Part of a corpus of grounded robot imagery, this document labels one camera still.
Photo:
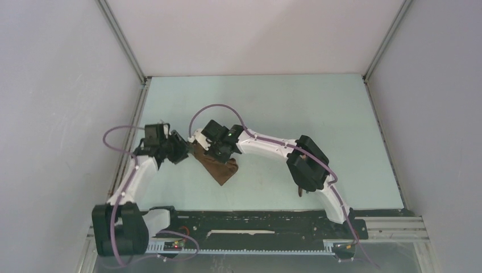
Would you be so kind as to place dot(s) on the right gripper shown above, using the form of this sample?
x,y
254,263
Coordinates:
x,y
224,158

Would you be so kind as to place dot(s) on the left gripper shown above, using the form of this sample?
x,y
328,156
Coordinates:
x,y
181,145

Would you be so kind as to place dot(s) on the brown cloth napkin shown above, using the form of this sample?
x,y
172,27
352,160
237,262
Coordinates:
x,y
220,172

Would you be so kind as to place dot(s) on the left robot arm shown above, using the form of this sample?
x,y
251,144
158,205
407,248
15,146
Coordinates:
x,y
120,227

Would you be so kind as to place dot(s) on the left controller board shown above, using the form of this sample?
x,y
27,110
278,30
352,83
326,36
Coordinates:
x,y
173,245

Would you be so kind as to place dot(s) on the controller board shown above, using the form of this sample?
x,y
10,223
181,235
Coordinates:
x,y
173,245
344,247

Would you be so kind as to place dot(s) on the right controller board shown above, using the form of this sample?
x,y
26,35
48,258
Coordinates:
x,y
344,247

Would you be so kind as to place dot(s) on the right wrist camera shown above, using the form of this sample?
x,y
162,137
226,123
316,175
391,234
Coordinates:
x,y
209,135

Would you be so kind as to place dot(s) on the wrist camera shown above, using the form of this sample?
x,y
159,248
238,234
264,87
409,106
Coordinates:
x,y
209,135
156,134

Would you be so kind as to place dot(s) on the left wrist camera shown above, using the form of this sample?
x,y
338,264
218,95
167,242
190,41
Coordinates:
x,y
156,134

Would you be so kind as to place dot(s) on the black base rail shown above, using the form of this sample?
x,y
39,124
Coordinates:
x,y
267,231

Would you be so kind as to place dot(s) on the left aluminium frame post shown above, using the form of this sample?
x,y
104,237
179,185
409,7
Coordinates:
x,y
119,35

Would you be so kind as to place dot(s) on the aluminium frame post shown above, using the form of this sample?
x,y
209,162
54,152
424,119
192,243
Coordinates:
x,y
393,28
119,35

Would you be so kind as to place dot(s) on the right aluminium frame post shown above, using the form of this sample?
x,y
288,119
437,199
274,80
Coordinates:
x,y
393,28

